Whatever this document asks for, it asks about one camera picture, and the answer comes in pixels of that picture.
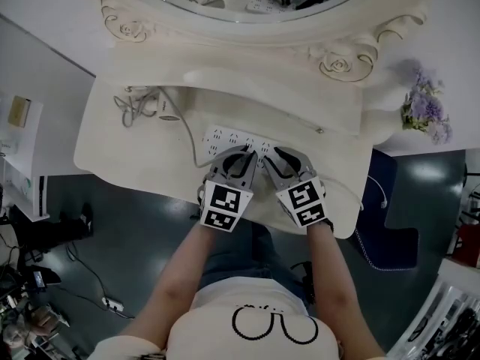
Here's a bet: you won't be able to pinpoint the white cable with plug end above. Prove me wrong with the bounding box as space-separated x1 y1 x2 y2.
367 174 389 210

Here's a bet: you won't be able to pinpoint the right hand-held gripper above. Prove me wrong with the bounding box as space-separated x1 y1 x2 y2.
261 145 328 230

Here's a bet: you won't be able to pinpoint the black harness clip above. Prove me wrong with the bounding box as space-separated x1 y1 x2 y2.
290 260 317 308

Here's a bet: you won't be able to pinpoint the beige box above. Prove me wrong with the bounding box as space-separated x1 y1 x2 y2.
7 95 33 129

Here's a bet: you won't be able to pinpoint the white side cabinet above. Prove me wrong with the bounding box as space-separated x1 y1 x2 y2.
0 91 52 224

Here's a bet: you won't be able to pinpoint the cream carved dressing table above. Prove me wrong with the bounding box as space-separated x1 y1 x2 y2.
73 76 375 240

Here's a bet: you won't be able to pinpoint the red chair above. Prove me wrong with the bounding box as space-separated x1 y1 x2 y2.
454 222 480 270

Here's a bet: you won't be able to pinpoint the person's right forearm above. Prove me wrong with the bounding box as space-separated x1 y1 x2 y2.
305 223 388 360

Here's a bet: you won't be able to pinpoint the person's blue jeans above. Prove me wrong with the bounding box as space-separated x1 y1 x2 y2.
198 221 313 308

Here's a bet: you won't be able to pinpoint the white vase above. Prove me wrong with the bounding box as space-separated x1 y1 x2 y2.
359 102 405 146

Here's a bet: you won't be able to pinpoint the white hair dryer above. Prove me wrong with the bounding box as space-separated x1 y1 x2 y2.
144 86 183 122

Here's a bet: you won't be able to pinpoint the black device with blue screen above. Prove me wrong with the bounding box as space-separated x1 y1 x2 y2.
31 269 50 289

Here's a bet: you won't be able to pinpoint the person's white printed t-shirt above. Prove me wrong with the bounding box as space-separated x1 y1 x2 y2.
88 275 341 360

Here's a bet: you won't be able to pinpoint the white shelf rack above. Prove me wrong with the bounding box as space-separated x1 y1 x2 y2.
385 258 480 360

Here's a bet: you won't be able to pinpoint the person's left forearm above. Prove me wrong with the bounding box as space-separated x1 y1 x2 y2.
121 221 218 353

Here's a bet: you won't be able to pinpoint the dark upholstered chair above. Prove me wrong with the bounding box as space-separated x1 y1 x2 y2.
353 148 419 272

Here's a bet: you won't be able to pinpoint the purple artificial flowers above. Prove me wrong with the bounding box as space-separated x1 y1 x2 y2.
400 59 454 146

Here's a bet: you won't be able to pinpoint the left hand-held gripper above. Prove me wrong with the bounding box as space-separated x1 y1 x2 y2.
197 144 260 234

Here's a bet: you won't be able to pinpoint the black floor cable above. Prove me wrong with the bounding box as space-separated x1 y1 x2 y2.
64 241 135 320

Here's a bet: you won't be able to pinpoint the oval mirror with carved frame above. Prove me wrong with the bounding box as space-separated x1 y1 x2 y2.
69 0 429 139

